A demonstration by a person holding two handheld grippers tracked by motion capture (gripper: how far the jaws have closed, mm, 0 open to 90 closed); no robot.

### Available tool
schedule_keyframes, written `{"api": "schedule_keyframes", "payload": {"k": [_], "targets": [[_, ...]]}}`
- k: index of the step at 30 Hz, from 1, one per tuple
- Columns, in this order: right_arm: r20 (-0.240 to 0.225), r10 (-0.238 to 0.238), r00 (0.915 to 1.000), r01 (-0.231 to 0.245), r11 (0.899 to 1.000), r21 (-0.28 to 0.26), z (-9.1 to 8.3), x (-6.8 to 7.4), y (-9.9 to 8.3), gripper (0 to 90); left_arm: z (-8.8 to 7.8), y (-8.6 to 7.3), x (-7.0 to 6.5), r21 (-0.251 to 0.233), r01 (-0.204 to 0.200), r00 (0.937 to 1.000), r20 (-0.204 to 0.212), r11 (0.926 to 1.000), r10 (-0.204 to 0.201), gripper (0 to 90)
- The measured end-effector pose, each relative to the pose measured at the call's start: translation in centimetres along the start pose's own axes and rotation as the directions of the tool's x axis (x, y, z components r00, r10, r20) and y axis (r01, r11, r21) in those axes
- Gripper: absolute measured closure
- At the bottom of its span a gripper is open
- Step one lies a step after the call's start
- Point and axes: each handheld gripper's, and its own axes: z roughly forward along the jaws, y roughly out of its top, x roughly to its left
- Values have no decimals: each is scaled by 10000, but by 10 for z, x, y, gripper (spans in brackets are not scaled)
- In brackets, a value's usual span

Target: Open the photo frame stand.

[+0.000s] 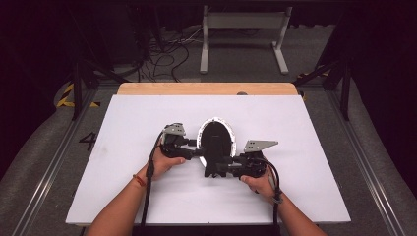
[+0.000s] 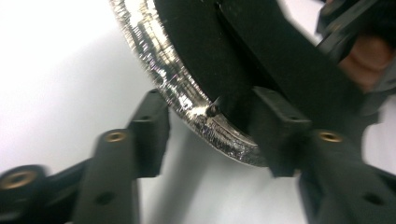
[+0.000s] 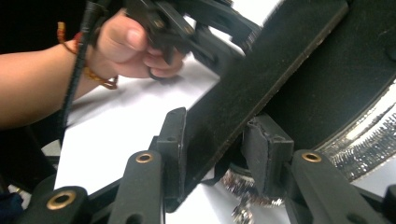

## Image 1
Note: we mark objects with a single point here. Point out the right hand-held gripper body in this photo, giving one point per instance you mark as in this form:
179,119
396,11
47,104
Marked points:
252,162

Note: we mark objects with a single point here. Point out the black tripod stand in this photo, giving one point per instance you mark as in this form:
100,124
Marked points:
345,95
77,93

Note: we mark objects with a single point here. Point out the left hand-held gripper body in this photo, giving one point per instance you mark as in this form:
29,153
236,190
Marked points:
173,144

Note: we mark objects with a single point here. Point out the person's right hand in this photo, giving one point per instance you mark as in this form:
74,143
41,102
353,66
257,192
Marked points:
260,187

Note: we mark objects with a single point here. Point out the yellow black floor tape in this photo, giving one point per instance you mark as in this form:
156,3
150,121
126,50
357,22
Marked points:
65,103

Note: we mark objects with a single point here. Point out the white table board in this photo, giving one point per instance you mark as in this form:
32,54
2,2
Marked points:
131,114

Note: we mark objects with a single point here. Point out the aluminium floor rail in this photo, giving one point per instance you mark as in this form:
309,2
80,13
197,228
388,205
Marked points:
370,173
49,170

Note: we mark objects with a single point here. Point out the oval silver picture frame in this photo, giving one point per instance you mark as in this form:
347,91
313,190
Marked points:
216,141

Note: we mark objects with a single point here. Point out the white metal stand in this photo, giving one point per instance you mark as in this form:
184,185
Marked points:
246,20

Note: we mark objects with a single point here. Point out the person's left hand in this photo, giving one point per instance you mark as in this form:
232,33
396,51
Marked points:
164,165

